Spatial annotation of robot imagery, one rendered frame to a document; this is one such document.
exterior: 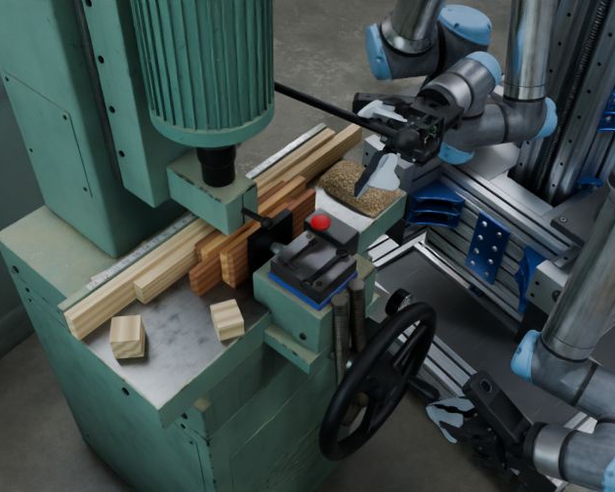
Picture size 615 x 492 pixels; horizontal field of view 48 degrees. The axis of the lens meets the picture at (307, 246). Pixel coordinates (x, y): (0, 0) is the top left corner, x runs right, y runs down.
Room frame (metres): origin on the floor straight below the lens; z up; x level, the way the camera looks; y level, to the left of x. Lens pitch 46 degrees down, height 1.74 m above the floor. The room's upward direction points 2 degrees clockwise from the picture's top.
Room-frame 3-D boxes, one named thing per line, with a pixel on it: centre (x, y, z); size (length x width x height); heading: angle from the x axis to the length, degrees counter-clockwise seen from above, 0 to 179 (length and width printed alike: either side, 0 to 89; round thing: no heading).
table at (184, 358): (0.75, 0.05, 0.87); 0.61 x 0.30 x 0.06; 141
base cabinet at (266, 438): (0.88, 0.24, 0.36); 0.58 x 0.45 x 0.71; 51
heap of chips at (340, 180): (0.95, -0.09, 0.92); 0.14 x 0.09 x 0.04; 51
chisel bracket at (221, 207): (0.82, 0.16, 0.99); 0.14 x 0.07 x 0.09; 51
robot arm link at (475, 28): (1.34, -0.31, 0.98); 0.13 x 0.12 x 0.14; 105
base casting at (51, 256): (0.89, 0.24, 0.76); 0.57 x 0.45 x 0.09; 51
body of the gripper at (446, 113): (0.89, -0.17, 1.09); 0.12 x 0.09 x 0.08; 141
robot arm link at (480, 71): (1.02, -0.27, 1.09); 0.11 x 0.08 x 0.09; 141
